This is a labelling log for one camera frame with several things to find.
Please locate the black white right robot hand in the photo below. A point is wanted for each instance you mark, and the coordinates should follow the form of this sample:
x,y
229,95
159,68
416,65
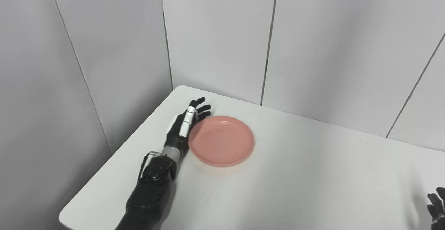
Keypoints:
x,y
438,205

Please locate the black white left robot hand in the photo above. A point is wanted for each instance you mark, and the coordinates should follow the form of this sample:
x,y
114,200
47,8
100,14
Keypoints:
x,y
183,124

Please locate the pink round plate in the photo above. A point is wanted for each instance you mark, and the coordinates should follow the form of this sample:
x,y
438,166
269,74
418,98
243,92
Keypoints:
x,y
222,141

